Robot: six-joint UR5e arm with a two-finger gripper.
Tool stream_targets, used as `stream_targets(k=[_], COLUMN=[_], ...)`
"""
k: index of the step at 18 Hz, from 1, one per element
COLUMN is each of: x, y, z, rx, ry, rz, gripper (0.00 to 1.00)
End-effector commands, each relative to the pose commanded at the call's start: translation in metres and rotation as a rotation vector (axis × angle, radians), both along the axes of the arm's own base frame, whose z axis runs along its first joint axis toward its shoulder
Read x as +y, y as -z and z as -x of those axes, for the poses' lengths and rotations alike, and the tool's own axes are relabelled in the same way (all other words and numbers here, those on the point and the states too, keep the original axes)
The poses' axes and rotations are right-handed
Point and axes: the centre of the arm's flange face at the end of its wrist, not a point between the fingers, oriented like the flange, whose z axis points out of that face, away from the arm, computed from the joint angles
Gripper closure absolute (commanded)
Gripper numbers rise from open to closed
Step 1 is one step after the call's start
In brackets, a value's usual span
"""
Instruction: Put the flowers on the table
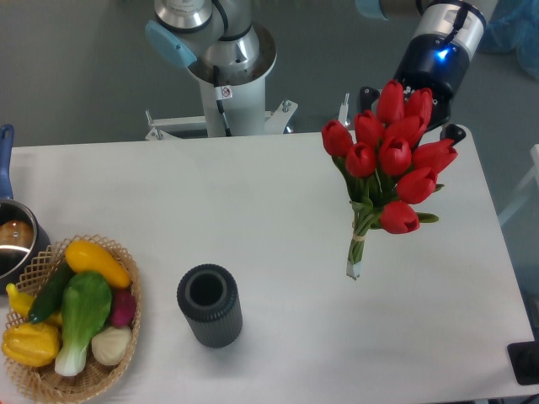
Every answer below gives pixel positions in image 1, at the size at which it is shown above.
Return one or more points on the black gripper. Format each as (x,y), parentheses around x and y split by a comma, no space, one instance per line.
(429,63)

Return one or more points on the red tulip bouquet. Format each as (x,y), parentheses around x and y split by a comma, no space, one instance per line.
(386,167)

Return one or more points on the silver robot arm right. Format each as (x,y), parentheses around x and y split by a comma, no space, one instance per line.
(457,22)

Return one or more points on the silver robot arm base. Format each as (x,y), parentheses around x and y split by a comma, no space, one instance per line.
(228,54)

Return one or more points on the blue plastic cover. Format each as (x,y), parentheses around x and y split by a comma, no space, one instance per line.
(513,28)

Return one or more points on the black device at edge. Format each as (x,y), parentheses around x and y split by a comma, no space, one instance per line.
(524,362)

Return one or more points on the dark ribbed vase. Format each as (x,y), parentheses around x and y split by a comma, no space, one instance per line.
(209,299)

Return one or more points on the purple radish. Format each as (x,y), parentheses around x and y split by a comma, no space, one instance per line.
(123,308)

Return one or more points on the yellow squash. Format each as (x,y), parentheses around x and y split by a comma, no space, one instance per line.
(83,256)

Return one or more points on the green bok choy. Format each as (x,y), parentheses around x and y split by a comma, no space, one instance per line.
(85,307)

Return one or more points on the white garlic bulb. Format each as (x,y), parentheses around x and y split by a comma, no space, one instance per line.
(110,346)

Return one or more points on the green cucumber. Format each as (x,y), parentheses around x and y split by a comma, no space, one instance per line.
(48,301)

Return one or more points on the woven wicker basket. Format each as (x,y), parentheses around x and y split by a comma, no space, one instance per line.
(44,385)

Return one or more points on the yellow banana tip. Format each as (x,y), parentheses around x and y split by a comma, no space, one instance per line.
(21,302)

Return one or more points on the yellow bell pepper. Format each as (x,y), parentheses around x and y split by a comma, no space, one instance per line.
(34,345)

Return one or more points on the white metal mounting frame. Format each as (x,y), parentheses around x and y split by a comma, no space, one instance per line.
(276,122)

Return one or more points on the blue handled saucepan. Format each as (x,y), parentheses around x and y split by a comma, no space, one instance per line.
(22,237)

